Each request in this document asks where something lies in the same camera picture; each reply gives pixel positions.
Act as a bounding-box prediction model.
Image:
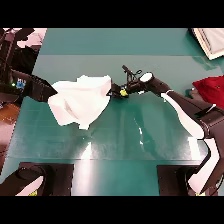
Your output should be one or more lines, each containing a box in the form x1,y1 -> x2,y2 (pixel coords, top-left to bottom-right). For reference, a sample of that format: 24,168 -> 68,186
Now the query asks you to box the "white garment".
190,27 -> 224,61

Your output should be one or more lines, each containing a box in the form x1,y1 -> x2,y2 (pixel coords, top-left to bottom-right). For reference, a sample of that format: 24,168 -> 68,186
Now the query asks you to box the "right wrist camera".
121,64 -> 144,86

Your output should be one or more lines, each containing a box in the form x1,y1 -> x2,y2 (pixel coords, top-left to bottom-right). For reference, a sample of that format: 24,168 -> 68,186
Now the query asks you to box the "red garment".
192,75 -> 224,110

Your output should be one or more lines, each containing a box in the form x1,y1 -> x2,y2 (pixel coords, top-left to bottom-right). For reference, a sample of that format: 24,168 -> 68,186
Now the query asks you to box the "white shirt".
47,74 -> 113,131

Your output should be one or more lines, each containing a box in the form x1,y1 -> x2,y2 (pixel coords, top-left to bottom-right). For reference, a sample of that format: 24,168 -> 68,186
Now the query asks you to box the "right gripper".
106,82 -> 131,99

